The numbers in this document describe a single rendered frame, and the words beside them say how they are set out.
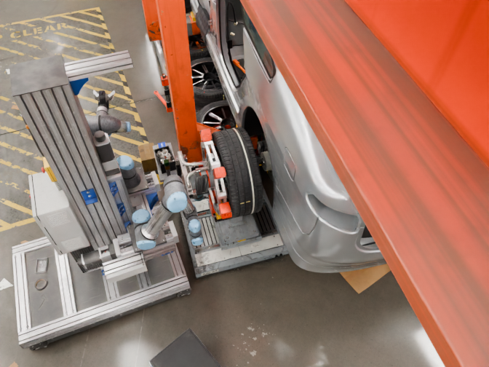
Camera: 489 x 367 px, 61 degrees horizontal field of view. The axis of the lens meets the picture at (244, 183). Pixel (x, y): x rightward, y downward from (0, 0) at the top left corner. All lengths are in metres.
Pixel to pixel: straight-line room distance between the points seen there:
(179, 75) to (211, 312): 1.86
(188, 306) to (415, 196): 3.24
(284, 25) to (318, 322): 3.14
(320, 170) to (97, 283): 2.09
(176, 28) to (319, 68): 2.40
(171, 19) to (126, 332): 2.32
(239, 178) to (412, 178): 2.47
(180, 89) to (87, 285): 1.68
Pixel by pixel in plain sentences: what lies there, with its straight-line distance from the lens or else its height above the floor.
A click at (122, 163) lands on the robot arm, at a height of 1.05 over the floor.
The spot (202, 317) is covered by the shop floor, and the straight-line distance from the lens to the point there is 3.50.
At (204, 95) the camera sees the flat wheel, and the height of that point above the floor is 0.49.
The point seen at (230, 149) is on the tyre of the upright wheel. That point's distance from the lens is 2.86.
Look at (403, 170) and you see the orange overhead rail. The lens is 0.38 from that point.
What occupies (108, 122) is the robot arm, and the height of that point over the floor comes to 1.44.
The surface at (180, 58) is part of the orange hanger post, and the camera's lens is 2.96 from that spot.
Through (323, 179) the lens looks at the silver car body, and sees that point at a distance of 2.14.
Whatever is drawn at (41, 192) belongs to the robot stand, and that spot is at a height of 1.23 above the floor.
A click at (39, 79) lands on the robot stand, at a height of 2.03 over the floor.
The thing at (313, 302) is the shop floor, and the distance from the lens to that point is 3.59.
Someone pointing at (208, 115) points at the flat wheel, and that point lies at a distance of 4.17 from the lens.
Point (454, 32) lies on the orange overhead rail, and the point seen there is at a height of 3.07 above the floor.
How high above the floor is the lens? 3.27
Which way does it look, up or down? 52 degrees down
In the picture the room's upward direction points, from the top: 1 degrees clockwise
